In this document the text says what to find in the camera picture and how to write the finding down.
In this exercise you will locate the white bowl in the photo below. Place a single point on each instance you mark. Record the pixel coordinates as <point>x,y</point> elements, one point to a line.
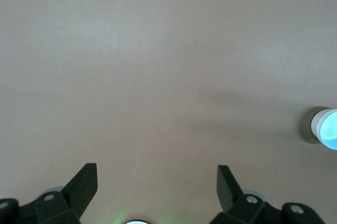
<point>314,124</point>

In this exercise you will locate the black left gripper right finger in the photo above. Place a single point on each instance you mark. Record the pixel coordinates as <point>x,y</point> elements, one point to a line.
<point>226,187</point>

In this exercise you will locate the brown table cover mat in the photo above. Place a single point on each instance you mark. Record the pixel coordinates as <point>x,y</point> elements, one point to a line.
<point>79,50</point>

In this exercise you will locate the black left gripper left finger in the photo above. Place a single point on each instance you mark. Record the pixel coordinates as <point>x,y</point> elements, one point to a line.
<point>84,181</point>

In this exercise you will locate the blue bowl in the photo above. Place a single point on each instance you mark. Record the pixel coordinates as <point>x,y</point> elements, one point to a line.
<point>330,129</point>

